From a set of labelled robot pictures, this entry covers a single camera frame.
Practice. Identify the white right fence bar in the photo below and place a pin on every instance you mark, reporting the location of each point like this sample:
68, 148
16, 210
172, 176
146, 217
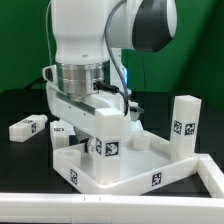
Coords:
211, 176

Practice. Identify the white desk top tray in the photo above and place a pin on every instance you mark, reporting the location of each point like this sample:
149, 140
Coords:
146, 165

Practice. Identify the white fence bar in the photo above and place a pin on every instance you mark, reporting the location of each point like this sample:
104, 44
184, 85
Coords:
101, 209
211, 176

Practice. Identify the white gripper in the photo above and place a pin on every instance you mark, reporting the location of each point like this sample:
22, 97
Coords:
82, 114

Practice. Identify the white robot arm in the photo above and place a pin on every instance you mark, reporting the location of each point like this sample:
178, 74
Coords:
78, 84

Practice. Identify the white front fence bar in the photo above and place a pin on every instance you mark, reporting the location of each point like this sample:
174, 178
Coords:
101, 209

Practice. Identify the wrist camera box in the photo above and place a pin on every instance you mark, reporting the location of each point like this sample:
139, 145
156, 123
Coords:
49, 73

